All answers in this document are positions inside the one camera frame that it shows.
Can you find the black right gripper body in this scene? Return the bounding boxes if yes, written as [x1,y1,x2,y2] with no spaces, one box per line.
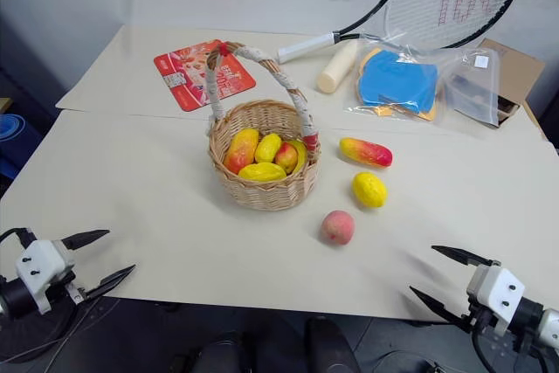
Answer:
[463,296,500,335]

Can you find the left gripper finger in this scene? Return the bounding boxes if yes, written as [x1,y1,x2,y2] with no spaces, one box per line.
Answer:
[60,229,111,252]
[84,264,137,303]

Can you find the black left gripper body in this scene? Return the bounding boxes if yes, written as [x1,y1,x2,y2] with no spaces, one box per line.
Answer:
[52,268,90,307]

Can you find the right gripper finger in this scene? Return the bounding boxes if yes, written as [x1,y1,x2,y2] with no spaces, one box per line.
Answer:
[431,245,502,267]
[409,286,473,334]

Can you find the yellow starfruit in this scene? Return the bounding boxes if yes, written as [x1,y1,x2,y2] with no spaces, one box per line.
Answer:
[238,162,288,183]

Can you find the large yellow lemon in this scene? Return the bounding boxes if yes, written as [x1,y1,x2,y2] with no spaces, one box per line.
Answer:
[351,171,389,210]

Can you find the pink round peach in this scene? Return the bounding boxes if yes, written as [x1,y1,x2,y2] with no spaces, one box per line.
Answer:
[321,210,356,246]

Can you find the blue round container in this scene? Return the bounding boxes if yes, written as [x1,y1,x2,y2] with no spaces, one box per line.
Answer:
[0,112,24,143]

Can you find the small dark rounded shape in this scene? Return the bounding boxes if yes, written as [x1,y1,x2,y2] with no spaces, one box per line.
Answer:
[198,331,259,373]

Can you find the long red-yellow mango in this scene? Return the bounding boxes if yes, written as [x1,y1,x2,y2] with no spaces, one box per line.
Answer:
[339,137,394,170]

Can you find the clear plastic zip bag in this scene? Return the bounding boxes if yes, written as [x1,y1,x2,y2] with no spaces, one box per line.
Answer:
[344,4,502,126]

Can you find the plump red-yellow mango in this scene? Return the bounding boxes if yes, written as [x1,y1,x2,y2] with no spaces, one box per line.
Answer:
[224,128,259,176]

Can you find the brown cardboard box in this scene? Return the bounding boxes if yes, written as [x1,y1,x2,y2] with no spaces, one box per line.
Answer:
[453,37,547,130]

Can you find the blue and orange foam pads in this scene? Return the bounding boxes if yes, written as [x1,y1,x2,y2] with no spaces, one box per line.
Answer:
[356,49,439,122]

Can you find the red printed snack packet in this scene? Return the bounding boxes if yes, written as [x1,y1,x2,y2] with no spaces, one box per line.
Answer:
[153,38,257,113]

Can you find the yellow banana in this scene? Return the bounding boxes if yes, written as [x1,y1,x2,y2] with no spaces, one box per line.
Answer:
[289,140,309,175]

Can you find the small yellow lemon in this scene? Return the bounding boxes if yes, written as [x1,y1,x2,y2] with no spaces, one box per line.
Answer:
[254,133,283,164]

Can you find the small red-yellow peach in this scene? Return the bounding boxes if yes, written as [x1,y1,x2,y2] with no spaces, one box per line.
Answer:
[274,142,300,174]

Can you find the cream cylindrical bottle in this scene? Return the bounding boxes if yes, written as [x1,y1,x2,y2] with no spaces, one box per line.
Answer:
[316,41,359,95]

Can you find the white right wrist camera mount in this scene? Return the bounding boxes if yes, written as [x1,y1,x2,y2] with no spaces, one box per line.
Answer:
[466,264,526,335]

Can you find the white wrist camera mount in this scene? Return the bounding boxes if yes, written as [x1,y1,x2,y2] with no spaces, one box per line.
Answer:
[466,264,526,335]
[14,239,76,315]

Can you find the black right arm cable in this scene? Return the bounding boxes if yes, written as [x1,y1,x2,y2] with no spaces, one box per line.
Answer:
[470,328,554,373]

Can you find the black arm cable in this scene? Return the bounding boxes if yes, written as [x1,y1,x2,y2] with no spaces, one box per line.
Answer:
[0,227,37,248]
[470,328,554,373]

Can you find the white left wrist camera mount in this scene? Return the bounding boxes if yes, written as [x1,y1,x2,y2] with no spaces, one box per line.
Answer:
[14,239,76,315]

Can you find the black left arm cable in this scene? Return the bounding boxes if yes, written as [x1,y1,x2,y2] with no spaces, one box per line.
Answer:
[0,227,37,248]

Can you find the wicker basket with handle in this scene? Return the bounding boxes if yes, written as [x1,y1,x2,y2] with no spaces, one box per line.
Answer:
[204,41,322,212]

